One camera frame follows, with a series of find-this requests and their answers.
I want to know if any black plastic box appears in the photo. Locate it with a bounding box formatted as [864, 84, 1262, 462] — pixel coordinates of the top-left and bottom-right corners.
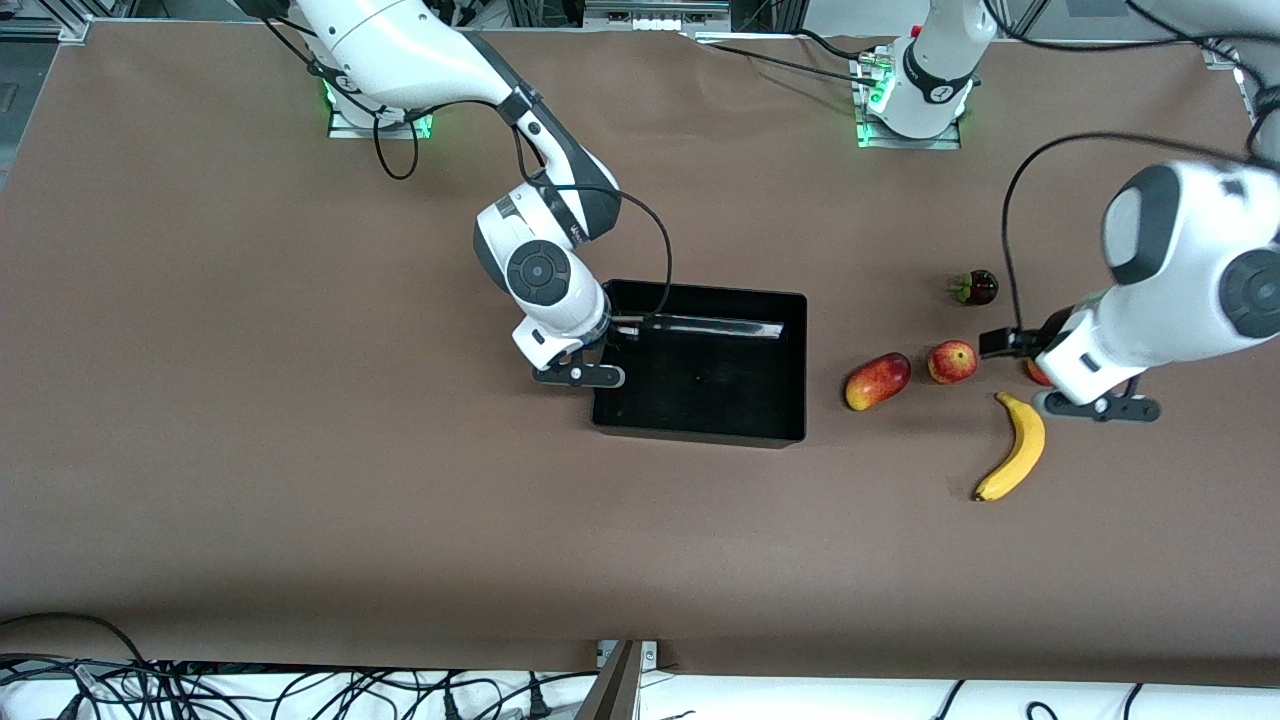
[589, 279, 809, 449]

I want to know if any small red yellow apple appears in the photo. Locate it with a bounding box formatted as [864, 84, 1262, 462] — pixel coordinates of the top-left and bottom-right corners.
[926, 340, 980, 386]

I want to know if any dark purple mangosteen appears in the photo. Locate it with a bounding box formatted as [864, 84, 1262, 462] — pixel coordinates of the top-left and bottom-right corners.
[946, 268, 1000, 308]

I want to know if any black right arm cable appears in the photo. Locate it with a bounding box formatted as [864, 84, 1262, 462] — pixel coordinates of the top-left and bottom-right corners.
[512, 122, 675, 323]
[372, 98, 421, 182]

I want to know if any yellow banana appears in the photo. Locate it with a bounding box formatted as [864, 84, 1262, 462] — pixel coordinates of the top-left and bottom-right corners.
[974, 391, 1047, 503]

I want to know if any brown table cover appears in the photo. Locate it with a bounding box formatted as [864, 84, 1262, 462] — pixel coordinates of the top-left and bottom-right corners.
[0, 20, 1280, 688]

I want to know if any aluminium profile bar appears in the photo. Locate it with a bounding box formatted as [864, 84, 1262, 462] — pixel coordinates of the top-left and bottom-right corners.
[573, 641, 642, 720]

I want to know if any red yellow mango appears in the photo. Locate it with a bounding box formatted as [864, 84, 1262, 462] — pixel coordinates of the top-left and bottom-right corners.
[844, 352, 913, 413]

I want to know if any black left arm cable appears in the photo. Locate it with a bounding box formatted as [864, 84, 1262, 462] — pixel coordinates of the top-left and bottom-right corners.
[1001, 132, 1256, 333]

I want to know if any black cable on table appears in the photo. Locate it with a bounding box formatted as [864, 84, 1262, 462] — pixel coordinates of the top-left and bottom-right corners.
[700, 40, 871, 86]
[790, 28, 891, 63]

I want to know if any metal table bracket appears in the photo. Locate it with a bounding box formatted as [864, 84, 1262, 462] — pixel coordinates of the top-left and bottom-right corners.
[596, 639, 660, 670]

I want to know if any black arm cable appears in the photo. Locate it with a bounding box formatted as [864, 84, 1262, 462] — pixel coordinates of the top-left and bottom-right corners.
[512, 122, 675, 323]
[372, 98, 421, 182]
[1001, 132, 1256, 333]

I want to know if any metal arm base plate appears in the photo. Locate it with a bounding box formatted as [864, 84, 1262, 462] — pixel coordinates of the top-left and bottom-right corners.
[325, 78, 434, 140]
[854, 52, 964, 151]

